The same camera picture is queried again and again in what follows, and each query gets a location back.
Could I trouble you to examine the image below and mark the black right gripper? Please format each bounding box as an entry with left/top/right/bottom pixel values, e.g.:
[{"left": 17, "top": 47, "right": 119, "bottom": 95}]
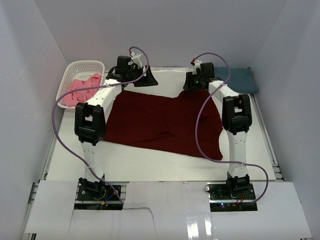
[{"left": 183, "top": 71, "right": 205, "bottom": 92}]

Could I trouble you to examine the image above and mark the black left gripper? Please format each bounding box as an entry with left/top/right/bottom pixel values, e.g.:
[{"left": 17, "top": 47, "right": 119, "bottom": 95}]
[{"left": 125, "top": 65, "right": 158, "bottom": 87}]

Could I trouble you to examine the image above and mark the dark red t shirt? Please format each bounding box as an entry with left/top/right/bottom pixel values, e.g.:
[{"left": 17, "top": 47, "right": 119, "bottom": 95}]
[{"left": 103, "top": 89, "right": 223, "bottom": 161}]

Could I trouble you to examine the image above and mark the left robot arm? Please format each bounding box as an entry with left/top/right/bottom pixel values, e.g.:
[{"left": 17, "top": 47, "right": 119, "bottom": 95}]
[{"left": 74, "top": 52, "right": 158, "bottom": 200}]

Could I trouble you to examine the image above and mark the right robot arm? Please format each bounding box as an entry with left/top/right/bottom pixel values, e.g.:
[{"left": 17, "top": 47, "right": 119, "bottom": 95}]
[{"left": 183, "top": 60, "right": 252, "bottom": 200}]

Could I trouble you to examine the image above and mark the folded teal t shirt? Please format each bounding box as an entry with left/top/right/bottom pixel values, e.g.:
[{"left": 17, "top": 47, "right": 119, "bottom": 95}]
[{"left": 214, "top": 67, "right": 259, "bottom": 94}]

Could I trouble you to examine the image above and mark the white plastic basket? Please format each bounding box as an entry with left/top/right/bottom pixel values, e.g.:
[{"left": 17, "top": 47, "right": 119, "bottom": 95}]
[{"left": 56, "top": 60, "right": 105, "bottom": 110}]

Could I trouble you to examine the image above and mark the pink t shirt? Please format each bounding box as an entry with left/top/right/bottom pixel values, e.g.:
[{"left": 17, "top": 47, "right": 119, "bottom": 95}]
[{"left": 62, "top": 73, "right": 102, "bottom": 107}]

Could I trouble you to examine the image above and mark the white paper sheet front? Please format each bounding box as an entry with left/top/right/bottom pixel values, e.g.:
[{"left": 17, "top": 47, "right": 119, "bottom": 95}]
[{"left": 25, "top": 180, "right": 312, "bottom": 240}]

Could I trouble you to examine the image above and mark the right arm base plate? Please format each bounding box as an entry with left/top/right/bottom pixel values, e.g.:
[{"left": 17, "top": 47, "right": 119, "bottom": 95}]
[{"left": 204, "top": 183, "right": 258, "bottom": 213}]

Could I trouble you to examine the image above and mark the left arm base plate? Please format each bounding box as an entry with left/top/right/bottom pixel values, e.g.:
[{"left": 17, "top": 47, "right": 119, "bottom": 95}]
[{"left": 74, "top": 185, "right": 123, "bottom": 211}]

